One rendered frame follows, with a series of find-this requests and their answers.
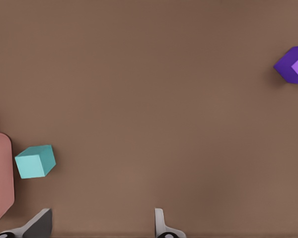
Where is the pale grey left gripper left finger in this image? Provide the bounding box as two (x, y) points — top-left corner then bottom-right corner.
(0, 208), (53, 238)

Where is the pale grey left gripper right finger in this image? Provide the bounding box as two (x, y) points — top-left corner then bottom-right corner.
(154, 208), (187, 238)

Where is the light blue cube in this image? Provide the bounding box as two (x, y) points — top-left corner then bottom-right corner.
(14, 144), (57, 179)

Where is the pink tray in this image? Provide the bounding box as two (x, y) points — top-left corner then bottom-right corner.
(0, 131), (15, 229)

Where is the purple cube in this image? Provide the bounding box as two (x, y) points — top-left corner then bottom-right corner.
(273, 45), (298, 86)

